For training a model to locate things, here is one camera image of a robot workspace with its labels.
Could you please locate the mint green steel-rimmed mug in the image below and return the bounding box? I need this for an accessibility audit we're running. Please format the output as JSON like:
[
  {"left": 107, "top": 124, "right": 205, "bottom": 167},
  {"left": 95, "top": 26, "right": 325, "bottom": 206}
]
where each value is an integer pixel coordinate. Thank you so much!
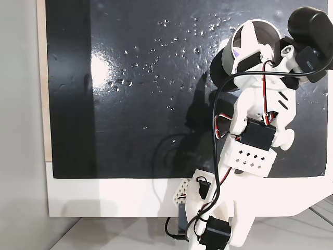
[{"left": 210, "top": 19, "right": 281, "bottom": 92}]

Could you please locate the black webcam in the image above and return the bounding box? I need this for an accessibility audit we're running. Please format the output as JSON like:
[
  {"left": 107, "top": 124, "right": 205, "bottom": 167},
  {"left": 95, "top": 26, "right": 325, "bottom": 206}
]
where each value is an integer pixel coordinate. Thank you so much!
[{"left": 273, "top": 6, "right": 333, "bottom": 83}]

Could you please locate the black table mat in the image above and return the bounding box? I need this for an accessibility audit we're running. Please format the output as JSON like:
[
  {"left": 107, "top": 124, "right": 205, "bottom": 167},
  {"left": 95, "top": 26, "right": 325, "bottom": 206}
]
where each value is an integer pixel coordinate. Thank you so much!
[{"left": 45, "top": 0, "right": 329, "bottom": 179}]

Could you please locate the red black servo wire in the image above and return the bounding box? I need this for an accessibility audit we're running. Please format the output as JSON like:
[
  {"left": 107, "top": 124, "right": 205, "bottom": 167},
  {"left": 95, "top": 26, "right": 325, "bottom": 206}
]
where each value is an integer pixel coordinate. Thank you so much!
[
  {"left": 214, "top": 112, "right": 244, "bottom": 140},
  {"left": 261, "top": 59, "right": 280, "bottom": 126}
]

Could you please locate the black camera cable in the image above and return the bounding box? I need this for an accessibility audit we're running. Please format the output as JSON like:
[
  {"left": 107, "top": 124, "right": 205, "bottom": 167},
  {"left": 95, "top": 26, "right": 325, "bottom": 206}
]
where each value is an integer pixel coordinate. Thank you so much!
[{"left": 164, "top": 66, "right": 326, "bottom": 242}]

